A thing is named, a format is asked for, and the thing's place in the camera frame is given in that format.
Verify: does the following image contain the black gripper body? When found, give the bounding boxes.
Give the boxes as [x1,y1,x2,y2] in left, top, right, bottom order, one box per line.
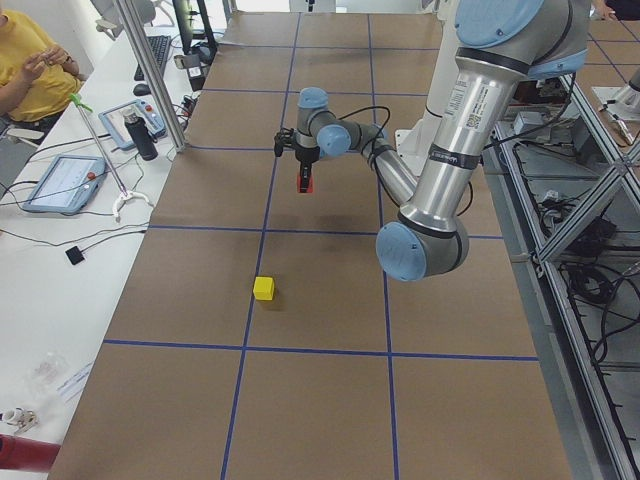
[295,146,320,170]

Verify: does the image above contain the yellow block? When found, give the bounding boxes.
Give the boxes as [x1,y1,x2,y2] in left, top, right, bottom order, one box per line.
[253,276,275,301]

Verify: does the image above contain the red block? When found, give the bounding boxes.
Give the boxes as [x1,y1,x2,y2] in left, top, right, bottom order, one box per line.
[296,176,314,194]

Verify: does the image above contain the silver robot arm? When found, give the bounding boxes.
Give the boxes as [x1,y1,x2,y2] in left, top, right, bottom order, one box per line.
[274,1,591,281]

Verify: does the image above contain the black water bottle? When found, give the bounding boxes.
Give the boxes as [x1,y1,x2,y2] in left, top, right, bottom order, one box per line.
[123,108,158,161]

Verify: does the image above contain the black computer mouse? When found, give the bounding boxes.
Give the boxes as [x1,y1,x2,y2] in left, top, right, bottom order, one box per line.
[133,83,151,97]

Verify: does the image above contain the reacher grabber tool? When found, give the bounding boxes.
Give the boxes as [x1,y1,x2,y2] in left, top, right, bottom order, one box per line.
[69,93,153,222]

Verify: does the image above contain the black keyboard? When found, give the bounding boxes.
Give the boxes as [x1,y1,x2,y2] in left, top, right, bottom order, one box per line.
[146,35,172,79]

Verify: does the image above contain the far teach pendant tablet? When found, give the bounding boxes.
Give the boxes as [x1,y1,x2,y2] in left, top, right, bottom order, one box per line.
[98,98,166,151]

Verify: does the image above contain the teach pendant tablet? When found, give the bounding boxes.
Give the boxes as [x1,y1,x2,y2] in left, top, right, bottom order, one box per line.
[22,155,107,215]
[98,98,166,151]

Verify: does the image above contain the near teach pendant tablet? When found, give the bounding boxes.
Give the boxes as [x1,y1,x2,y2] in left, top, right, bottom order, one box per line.
[22,155,107,215]

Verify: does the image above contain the small black square device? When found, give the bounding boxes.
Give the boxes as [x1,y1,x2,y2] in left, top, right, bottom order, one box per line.
[65,246,85,265]

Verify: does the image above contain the person in yellow shirt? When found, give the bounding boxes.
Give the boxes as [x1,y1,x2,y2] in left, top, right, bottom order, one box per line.
[1,8,84,133]

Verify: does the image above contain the paper label sheet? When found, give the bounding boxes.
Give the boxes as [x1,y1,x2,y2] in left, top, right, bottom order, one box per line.
[56,362,94,403]

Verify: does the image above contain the white metal fitting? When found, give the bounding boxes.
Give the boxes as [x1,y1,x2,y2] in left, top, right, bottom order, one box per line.
[1,407,38,435]

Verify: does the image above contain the dark red cylinder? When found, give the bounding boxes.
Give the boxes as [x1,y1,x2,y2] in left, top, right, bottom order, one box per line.
[0,434,61,473]

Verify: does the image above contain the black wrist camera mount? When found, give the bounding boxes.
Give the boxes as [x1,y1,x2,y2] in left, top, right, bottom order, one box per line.
[273,127,297,158]

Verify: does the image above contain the white camera mast column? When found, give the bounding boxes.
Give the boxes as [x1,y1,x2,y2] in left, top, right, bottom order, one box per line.
[396,1,460,176]

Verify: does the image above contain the aluminium frame post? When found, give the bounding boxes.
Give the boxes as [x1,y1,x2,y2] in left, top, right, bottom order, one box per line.
[115,0,186,153]

